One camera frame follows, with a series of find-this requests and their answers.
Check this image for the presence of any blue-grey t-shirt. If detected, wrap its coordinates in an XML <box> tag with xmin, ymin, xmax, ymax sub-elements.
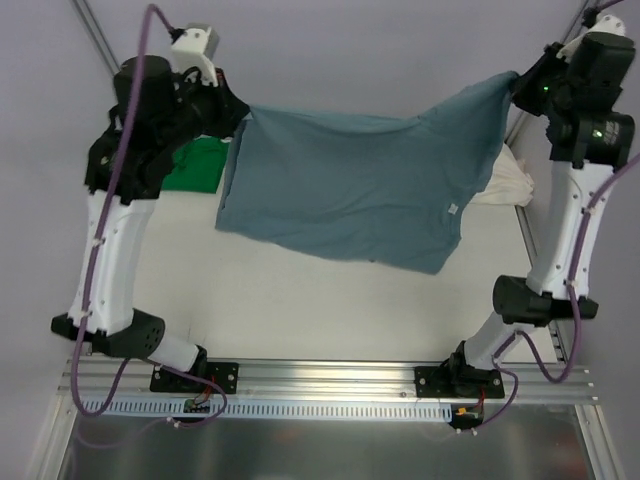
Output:
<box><xmin>216</xmin><ymin>71</ymin><xmax>516</xmax><ymax>275</ymax></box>

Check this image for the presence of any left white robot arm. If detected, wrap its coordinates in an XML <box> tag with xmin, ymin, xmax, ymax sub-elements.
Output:
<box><xmin>51</xmin><ymin>55</ymin><xmax>249</xmax><ymax>391</ymax></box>

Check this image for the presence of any cream white t-shirt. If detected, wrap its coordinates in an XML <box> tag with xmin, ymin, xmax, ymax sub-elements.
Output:
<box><xmin>471</xmin><ymin>144</ymin><xmax>534</xmax><ymax>207</ymax></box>

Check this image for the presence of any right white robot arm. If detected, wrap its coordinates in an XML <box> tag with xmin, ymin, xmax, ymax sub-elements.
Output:
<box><xmin>416</xmin><ymin>28</ymin><xmax>636</xmax><ymax>398</ymax></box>

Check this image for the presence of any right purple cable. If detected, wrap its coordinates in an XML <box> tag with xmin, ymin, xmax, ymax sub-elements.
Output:
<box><xmin>424</xmin><ymin>0</ymin><xmax>640</xmax><ymax>444</ymax></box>

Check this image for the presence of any aluminium mounting rail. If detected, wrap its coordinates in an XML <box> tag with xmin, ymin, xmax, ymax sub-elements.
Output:
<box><xmin>78</xmin><ymin>355</ymin><xmax>599</xmax><ymax>404</ymax></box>

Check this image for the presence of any left aluminium frame post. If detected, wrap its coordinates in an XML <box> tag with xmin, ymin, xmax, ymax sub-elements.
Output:
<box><xmin>70</xmin><ymin>0</ymin><xmax>119</xmax><ymax>77</ymax></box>

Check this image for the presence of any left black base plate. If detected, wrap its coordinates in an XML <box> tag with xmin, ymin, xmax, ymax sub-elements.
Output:
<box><xmin>149</xmin><ymin>360</ymin><xmax>239</xmax><ymax>394</ymax></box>

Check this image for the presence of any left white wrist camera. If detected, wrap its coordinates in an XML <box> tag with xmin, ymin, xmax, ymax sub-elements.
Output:
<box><xmin>170</xmin><ymin>23</ymin><xmax>220</xmax><ymax>87</ymax></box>

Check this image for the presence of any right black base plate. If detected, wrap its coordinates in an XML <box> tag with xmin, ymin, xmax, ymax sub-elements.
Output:
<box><xmin>413</xmin><ymin>365</ymin><xmax>505</xmax><ymax>399</ymax></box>

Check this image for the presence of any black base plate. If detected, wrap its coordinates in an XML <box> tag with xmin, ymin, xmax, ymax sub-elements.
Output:
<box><xmin>413</xmin><ymin>365</ymin><xmax>505</xmax><ymax>399</ymax></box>
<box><xmin>149</xmin><ymin>360</ymin><xmax>239</xmax><ymax>394</ymax></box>

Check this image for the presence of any green folded t-shirt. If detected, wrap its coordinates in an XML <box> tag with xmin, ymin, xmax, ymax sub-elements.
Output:
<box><xmin>162</xmin><ymin>137</ymin><xmax>229</xmax><ymax>194</ymax></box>

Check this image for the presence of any right aluminium frame post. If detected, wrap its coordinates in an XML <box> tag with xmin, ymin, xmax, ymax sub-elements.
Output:
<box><xmin>505</xmin><ymin>1</ymin><xmax>603</xmax><ymax>146</ymax></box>

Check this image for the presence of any white slotted cable duct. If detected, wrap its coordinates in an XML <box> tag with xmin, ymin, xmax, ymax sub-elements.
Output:
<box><xmin>105</xmin><ymin>396</ymin><xmax>453</xmax><ymax>423</ymax></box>

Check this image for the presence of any aluminium frame post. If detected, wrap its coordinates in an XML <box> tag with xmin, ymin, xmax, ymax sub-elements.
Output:
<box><xmin>70</xmin><ymin>0</ymin><xmax>119</xmax><ymax>77</ymax></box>
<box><xmin>505</xmin><ymin>1</ymin><xmax>603</xmax><ymax>146</ymax></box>

